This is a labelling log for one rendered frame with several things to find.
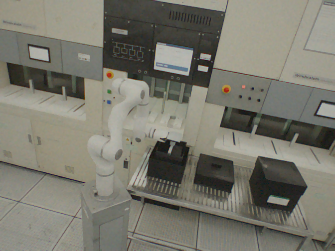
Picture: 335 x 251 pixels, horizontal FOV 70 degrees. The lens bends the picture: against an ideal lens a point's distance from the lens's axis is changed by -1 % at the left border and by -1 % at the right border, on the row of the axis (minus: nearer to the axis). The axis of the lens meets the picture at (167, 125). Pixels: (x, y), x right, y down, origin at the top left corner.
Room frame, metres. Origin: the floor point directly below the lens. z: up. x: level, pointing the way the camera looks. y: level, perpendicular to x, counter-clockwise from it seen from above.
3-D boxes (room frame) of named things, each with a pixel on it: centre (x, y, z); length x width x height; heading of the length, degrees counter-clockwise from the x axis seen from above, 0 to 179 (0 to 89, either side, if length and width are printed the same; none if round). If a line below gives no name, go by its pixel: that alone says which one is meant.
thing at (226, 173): (1.54, -0.43, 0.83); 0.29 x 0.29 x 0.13; 82
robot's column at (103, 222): (1.20, 0.36, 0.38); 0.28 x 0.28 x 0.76; 38
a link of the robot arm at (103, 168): (1.21, 0.39, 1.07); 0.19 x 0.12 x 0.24; 65
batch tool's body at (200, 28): (2.30, 0.12, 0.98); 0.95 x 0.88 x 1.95; 173
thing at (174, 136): (1.54, -0.06, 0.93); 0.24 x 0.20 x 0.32; 172
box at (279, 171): (1.42, -0.86, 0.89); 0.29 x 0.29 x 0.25; 87
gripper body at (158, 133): (1.56, 0.04, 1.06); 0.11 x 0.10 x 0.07; 82
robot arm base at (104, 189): (1.20, 0.36, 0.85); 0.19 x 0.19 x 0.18
